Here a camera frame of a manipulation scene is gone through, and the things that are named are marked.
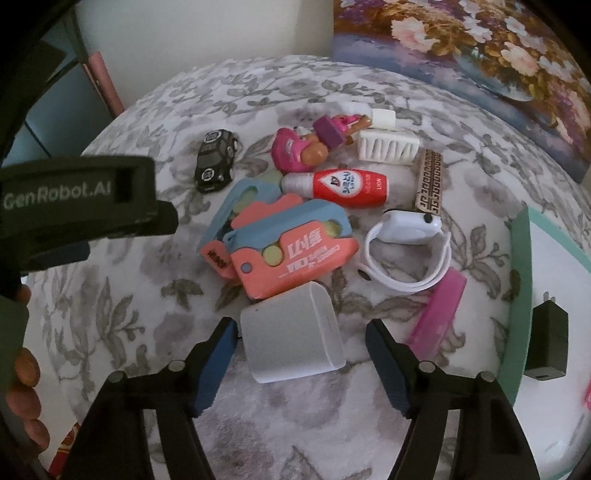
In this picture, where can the black toy car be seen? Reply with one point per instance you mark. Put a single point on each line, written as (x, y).
(214, 159)

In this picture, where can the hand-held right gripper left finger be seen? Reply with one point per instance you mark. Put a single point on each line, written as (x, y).
(214, 369)

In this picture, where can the person's left hand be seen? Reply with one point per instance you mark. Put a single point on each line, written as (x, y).
(25, 369)

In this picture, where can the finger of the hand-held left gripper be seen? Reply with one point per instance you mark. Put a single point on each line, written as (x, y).
(64, 256)

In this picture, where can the blue cabinet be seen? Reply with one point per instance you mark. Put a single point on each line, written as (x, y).
(60, 120)

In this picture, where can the flower painting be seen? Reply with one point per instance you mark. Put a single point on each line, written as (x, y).
(461, 46)

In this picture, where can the pink comb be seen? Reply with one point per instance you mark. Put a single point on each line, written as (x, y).
(436, 314)

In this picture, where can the white bristle brush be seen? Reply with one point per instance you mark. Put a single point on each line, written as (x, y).
(388, 146)

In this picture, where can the grey floral blanket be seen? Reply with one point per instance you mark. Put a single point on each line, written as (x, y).
(138, 323)

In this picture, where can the pink doll toy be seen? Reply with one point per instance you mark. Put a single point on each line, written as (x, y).
(291, 150)

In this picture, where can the black power adapter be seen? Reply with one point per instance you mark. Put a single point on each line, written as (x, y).
(547, 337)

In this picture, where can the gold patterned comb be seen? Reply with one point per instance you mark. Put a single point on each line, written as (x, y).
(429, 184)

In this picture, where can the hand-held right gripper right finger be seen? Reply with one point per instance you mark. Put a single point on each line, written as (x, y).
(388, 371)

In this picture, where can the red printed packet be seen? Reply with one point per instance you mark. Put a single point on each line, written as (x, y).
(67, 450)

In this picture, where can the pink board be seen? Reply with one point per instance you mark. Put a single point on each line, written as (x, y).
(104, 83)

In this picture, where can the pink and blue toy knife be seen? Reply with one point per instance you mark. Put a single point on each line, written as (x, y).
(300, 263)
(249, 198)

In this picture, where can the red and white bottle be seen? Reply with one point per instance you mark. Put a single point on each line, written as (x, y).
(341, 187)

